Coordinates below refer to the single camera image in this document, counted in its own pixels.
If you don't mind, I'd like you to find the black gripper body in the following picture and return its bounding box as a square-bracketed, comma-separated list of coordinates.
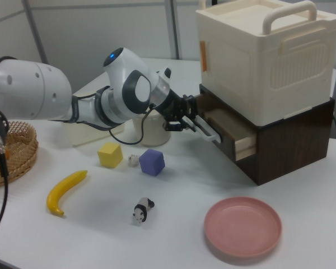
[152, 89, 189, 126]

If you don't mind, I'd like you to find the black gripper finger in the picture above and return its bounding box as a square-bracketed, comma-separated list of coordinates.
[183, 94, 198, 120]
[164, 117, 192, 133]

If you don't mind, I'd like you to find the brown drawer with white handle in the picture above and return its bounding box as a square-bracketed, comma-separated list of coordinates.
[181, 93, 258, 162]

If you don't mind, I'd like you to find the dark brown wooden drawer housing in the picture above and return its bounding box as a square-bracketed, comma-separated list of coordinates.
[198, 84, 336, 187]

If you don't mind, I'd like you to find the cream mini trash can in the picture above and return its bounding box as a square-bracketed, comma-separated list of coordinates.
[132, 108, 172, 147]

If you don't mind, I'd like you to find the purple foam cube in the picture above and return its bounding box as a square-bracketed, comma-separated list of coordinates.
[138, 148, 166, 177]

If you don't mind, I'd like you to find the small crumpled white object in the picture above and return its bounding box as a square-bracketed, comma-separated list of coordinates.
[127, 154, 141, 169]

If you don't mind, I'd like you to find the yellow foam cube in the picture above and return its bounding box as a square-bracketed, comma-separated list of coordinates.
[97, 142, 124, 169]

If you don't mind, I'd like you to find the panda toy figurine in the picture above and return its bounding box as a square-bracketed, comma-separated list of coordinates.
[132, 197, 156, 227]

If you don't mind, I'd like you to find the pink plastic plate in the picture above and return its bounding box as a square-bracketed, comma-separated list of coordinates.
[203, 196, 283, 258]

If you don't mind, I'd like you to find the yellow toy banana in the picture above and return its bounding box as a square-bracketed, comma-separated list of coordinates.
[46, 169, 88, 217]

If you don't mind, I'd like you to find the woven wicker basket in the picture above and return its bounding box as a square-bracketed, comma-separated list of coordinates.
[0, 120, 40, 189]

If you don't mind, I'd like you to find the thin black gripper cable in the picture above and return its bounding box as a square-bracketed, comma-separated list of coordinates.
[108, 103, 155, 146]

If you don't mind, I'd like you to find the cream plastic cabinet with handle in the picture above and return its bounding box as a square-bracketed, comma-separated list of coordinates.
[195, 0, 336, 128]

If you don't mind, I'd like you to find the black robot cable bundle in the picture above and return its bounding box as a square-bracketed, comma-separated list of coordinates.
[0, 55, 19, 245]

